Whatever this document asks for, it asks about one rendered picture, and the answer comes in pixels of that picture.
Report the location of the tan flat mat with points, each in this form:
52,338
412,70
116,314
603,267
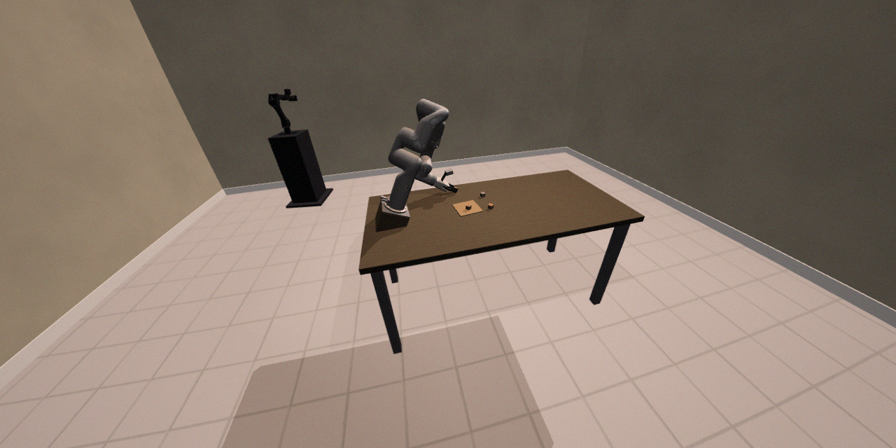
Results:
462,211

